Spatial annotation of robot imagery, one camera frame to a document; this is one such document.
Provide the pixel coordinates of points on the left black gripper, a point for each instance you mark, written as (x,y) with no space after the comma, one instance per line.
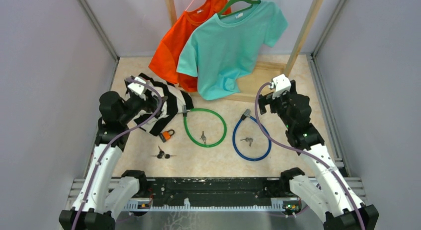
(148,107)

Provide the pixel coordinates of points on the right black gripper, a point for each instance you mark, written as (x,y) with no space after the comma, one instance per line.
(266,99)

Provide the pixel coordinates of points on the green cable lock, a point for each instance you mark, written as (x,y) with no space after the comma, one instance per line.
(185,114)

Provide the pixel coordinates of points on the blue cable lock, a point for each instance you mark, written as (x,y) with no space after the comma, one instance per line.
(247,114)

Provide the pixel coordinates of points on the orange padlock with keys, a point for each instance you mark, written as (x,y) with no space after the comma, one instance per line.
(166,135)

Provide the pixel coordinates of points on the blue lock keys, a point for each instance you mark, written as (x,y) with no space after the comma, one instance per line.
(248,140)

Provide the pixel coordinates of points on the green lock keys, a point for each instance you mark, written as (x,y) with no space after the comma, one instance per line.
(203,138)

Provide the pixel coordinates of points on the black padlock keys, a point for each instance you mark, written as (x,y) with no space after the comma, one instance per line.
(162,154)

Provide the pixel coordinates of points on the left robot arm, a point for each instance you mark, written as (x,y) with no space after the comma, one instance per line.
(96,207)

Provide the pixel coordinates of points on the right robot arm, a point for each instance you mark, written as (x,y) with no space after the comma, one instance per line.
(333,201)

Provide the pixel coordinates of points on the black white striped garment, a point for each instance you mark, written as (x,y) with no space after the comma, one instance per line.
(172,105)

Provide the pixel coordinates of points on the wooden clothes rack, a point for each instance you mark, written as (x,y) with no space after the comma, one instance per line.
(248,85)

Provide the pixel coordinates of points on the orange t-shirt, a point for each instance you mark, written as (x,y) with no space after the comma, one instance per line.
(165,59)

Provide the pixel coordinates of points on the teal t-shirt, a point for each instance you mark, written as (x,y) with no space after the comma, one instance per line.
(226,48)

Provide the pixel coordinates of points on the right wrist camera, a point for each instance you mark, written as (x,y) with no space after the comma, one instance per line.
(279,85)

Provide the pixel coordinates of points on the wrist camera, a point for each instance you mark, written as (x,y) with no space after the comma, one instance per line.
(136,87)
(279,85)

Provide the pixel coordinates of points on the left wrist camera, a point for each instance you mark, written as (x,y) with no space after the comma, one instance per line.
(136,87)

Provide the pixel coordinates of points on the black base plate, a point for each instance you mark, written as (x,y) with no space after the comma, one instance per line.
(215,192)

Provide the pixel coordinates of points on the aluminium rail frame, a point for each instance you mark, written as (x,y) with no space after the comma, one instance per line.
(141,205)

